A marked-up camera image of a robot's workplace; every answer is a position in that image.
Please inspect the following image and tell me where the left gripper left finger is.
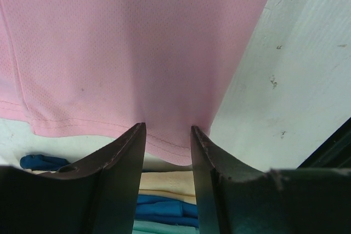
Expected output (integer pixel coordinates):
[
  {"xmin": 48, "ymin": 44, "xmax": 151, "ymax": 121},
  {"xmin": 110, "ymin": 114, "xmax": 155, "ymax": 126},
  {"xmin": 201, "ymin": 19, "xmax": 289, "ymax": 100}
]
[{"xmin": 1, "ymin": 123, "xmax": 146, "ymax": 233}]

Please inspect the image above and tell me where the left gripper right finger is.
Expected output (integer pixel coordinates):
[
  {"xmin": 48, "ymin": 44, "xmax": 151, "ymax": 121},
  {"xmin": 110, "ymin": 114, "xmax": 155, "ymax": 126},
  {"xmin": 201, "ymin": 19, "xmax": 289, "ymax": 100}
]
[{"xmin": 191, "ymin": 126, "xmax": 350, "ymax": 233}]

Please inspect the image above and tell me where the pink t shirt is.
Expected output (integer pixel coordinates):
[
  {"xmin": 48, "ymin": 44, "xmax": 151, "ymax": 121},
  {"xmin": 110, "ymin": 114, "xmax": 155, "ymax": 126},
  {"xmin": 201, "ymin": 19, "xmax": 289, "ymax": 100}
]
[{"xmin": 1, "ymin": 0, "xmax": 267, "ymax": 165}]

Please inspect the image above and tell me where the blue folded t shirt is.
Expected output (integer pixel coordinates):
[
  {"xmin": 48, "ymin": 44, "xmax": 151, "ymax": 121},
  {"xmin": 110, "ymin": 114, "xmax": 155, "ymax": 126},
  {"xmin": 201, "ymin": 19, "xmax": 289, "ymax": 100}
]
[{"xmin": 20, "ymin": 155, "xmax": 199, "ymax": 227}]

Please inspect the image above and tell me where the teal folded t shirt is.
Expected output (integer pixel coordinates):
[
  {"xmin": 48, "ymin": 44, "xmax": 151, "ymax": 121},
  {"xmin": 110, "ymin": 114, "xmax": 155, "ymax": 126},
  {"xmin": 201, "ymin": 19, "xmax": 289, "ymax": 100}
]
[{"xmin": 132, "ymin": 220, "xmax": 200, "ymax": 234}]

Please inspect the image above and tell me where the beige folded t shirt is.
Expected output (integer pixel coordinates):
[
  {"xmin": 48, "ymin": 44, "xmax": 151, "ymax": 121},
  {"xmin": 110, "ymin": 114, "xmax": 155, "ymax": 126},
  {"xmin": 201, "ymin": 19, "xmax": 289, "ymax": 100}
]
[{"xmin": 27, "ymin": 169, "xmax": 197, "ymax": 205}]

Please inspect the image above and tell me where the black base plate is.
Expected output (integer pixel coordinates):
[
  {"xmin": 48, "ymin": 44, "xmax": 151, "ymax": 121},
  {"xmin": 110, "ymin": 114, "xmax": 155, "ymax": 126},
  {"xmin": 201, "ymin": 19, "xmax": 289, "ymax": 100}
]
[{"xmin": 298, "ymin": 119, "xmax": 351, "ymax": 168}]

